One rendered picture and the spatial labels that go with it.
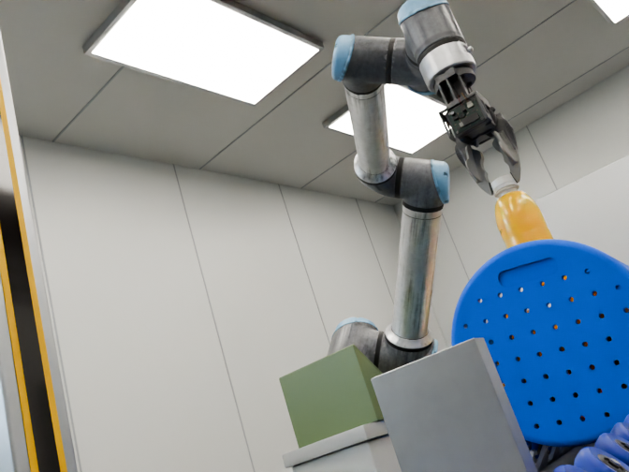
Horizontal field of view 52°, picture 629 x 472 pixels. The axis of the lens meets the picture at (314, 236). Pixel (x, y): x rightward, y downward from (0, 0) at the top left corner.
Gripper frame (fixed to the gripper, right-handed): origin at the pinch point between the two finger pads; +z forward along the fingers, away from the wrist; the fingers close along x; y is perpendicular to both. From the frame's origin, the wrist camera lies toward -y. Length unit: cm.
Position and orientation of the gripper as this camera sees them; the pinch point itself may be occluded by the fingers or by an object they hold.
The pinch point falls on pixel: (503, 183)
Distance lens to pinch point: 112.7
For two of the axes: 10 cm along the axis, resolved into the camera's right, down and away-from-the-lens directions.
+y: -5.4, -1.1, -8.3
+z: 3.1, 9.0, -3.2
